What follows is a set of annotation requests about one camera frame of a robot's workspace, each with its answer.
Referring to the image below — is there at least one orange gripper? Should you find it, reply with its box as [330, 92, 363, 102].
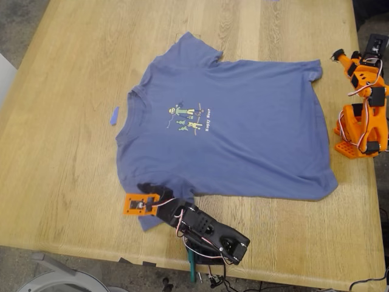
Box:
[331, 49, 384, 91]

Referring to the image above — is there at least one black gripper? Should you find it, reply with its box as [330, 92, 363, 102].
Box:
[137, 182, 195, 228]

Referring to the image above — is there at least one blue printed T-shirt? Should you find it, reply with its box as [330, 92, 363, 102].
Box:
[114, 31, 339, 232]

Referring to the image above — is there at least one blue tape strip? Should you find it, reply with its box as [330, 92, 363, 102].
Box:
[109, 105, 120, 126]

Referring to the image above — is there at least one teal table clamp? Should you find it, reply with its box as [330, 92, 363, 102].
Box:
[185, 245, 198, 283]

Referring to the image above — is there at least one grey round chair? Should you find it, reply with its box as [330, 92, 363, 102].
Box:
[16, 252, 128, 292]

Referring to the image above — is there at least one white furniture panel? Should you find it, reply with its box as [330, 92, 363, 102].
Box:
[0, 53, 18, 107]

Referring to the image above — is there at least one orange camera mount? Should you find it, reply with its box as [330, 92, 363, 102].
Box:
[122, 193, 160, 217]

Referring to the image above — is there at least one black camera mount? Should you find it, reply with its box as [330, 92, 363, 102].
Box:
[364, 33, 389, 60]

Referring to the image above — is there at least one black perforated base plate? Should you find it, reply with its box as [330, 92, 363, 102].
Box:
[185, 240, 225, 266]

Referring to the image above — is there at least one orange perforated base plate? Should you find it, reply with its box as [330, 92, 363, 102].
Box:
[334, 141, 362, 159]

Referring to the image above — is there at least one black cable bundle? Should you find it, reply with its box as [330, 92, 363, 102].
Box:
[197, 264, 268, 292]

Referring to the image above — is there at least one black looped cable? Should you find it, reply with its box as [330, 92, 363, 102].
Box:
[348, 267, 389, 292]

